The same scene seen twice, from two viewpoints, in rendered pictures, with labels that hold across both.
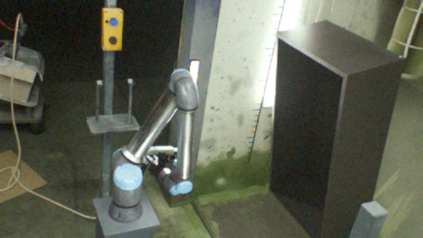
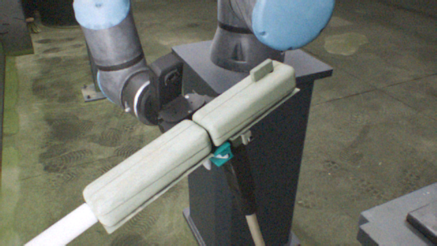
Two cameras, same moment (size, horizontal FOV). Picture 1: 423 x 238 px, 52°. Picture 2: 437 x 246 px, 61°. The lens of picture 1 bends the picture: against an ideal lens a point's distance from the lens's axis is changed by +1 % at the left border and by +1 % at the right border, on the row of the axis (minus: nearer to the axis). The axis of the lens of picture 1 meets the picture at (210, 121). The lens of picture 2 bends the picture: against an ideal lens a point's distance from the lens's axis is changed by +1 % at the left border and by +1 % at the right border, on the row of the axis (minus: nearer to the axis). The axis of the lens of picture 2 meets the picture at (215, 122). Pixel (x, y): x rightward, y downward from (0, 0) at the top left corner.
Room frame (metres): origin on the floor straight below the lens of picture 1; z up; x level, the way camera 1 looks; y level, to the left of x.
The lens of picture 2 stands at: (2.77, 0.38, 1.00)
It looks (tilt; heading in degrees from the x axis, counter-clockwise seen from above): 32 degrees down; 185
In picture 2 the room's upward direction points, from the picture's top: straight up
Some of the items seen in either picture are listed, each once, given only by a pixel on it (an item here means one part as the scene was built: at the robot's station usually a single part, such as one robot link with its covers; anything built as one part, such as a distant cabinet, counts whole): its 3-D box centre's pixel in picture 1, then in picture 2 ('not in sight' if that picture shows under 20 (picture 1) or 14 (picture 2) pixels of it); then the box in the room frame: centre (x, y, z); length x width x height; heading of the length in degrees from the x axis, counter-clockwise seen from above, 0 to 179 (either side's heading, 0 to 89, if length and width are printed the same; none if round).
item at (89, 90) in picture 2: not in sight; (100, 91); (0.91, -0.45, 0.01); 0.20 x 0.20 x 0.01; 29
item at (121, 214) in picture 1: (125, 204); (247, 37); (1.88, 0.39, 0.69); 0.19 x 0.19 x 0.10
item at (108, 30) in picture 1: (111, 29); not in sight; (2.65, 0.71, 1.42); 0.12 x 0.06 x 0.26; 119
